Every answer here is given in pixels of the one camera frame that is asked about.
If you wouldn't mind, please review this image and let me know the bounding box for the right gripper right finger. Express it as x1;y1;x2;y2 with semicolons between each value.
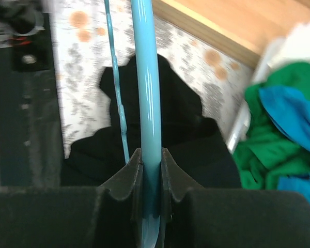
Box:
160;149;310;247

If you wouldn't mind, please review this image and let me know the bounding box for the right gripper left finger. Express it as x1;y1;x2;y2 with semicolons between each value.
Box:
0;149;143;247

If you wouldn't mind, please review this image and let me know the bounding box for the black t shirt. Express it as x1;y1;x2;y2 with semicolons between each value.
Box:
60;56;241;188

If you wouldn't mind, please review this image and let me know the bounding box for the bright green t shirt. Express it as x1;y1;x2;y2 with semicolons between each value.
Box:
233;62;310;190

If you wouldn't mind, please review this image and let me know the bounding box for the teal t shirt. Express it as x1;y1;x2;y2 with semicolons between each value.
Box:
259;86;310;203

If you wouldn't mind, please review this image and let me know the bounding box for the teal plastic hanger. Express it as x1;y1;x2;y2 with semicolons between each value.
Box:
94;1;162;247

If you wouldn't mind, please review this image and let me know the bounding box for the white t shirt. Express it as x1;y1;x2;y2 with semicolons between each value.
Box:
251;22;310;84

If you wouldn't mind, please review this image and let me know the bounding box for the white plastic laundry basket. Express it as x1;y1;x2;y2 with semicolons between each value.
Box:
226;101;251;154

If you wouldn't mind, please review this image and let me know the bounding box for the wooden clothes rack left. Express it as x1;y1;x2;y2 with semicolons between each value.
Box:
152;0;310;68

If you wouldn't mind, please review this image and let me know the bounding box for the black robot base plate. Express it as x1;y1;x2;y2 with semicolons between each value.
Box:
0;14;64;188

